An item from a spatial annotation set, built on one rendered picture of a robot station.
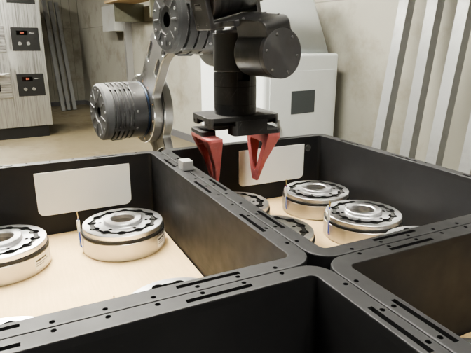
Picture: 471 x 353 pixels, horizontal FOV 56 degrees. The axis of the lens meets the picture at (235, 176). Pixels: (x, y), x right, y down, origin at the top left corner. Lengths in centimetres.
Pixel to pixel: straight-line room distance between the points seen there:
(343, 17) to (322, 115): 71
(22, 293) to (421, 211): 49
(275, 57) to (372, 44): 266
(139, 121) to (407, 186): 95
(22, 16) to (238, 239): 561
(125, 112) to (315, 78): 180
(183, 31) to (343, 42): 244
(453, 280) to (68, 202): 48
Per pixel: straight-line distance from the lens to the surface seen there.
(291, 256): 34
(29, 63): 593
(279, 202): 74
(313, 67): 298
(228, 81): 58
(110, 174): 65
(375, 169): 69
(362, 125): 323
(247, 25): 54
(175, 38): 98
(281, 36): 53
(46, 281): 54
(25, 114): 597
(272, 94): 275
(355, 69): 326
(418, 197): 64
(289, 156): 76
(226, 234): 44
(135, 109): 140
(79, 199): 65
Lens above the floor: 108
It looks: 16 degrees down
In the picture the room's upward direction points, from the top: straight up
